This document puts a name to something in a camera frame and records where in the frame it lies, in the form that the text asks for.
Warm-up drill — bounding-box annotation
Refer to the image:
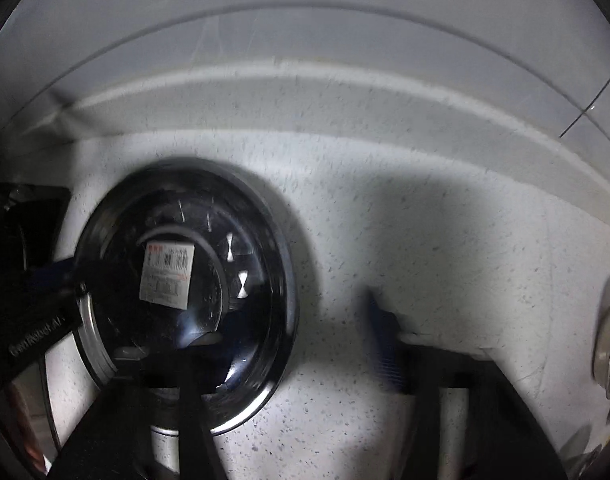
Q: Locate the stainless steel bowl with label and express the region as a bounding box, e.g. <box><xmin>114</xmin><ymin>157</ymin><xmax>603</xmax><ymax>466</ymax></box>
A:
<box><xmin>72</xmin><ymin>158</ymin><xmax>301</xmax><ymax>435</ymax></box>

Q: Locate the stainless steel plate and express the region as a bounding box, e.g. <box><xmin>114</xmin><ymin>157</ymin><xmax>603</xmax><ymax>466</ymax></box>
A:
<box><xmin>144</xmin><ymin>385</ymin><xmax>217</xmax><ymax>442</ymax></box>

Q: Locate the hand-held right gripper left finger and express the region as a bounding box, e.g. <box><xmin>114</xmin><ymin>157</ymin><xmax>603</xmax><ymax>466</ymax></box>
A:
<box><xmin>45</xmin><ymin>330</ymin><xmax>227</xmax><ymax>480</ymax></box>

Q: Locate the stack of steel bowls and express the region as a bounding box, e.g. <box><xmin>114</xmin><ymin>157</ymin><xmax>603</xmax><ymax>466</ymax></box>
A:
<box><xmin>0</xmin><ymin>354</ymin><xmax>70</xmax><ymax>477</ymax></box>

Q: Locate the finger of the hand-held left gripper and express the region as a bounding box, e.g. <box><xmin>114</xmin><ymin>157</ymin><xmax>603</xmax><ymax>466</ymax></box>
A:
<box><xmin>26</xmin><ymin>255</ymin><xmax>88</xmax><ymax>297</ymax></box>

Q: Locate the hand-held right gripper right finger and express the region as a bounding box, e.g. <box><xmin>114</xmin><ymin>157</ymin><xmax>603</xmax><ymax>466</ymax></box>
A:
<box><xmin>366</xmin><ymin>286</ymin><xmax>570</xmax><ymax>480</ymax></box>

